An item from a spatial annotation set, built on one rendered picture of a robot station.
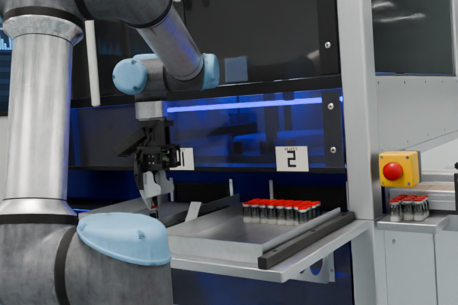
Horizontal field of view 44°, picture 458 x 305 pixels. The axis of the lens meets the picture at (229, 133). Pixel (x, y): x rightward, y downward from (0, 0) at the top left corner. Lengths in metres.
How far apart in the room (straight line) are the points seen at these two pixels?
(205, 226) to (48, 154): 0.56
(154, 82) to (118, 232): 0.55
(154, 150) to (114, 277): 0.62
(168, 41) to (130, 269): 0.44
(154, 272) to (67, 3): 0.40
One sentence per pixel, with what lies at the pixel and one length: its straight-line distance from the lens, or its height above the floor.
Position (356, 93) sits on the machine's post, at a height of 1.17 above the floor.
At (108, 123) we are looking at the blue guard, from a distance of 1.72.
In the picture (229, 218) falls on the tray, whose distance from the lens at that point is 1.36.
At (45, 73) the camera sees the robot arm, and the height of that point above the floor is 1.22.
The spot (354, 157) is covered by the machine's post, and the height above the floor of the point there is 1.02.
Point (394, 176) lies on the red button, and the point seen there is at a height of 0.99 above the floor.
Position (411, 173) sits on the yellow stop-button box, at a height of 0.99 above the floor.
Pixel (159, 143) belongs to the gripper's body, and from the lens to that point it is 1.32.
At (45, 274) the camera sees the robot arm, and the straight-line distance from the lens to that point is 0.77.
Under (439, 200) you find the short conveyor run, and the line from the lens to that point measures 1.37.
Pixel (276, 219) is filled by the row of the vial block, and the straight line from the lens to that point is 1.29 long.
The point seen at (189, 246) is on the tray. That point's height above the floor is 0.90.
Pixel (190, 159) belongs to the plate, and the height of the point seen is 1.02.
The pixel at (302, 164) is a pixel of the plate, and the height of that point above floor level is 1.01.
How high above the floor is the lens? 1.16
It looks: 3 degrees down
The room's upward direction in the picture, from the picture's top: 4 degrees counter-clockwise
